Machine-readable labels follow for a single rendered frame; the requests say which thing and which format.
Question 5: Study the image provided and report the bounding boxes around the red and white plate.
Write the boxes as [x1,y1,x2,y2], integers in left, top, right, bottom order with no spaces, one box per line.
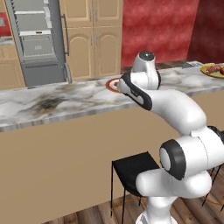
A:
[105,77,123,95]

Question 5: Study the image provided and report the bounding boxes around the red countertop appliance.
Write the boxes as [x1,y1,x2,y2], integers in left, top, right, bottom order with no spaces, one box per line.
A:
[0,17,13,38]

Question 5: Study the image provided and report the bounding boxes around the long grey fridge door handle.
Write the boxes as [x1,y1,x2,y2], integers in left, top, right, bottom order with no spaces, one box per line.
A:
[60,13,71,57]

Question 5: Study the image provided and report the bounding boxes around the low beige counter cabinets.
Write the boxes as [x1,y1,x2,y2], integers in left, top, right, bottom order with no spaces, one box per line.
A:
[0,43,26,91]

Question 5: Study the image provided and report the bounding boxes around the beige island with marble top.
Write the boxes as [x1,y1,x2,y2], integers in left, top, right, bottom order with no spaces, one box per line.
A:
[0,60,224,224]

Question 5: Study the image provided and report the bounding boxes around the grey fridge door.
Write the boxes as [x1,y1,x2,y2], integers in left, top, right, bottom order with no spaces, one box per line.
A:
[47,0,67,60]

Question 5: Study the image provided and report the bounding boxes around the long red food item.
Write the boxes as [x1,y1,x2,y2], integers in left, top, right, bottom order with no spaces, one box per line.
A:
[206,65,222,74]

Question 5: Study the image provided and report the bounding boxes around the short grey fridge drawer handle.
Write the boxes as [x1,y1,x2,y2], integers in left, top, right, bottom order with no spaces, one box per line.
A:
[64,61,74,85]

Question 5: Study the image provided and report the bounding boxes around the yellow plate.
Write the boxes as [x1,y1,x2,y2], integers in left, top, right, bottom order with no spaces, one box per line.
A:
[199,63,224,80]

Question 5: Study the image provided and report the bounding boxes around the grey fridge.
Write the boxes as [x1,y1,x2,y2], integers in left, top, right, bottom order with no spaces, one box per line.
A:
[3,0,73,88]

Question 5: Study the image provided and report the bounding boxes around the black bar stool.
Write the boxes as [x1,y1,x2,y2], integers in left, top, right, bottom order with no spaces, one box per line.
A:
[109,150,161,218]
[202,164,224,213]

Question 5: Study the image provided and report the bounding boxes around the tall beige cupboard run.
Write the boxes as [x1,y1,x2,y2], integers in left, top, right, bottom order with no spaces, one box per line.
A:
[59,0,124,81]

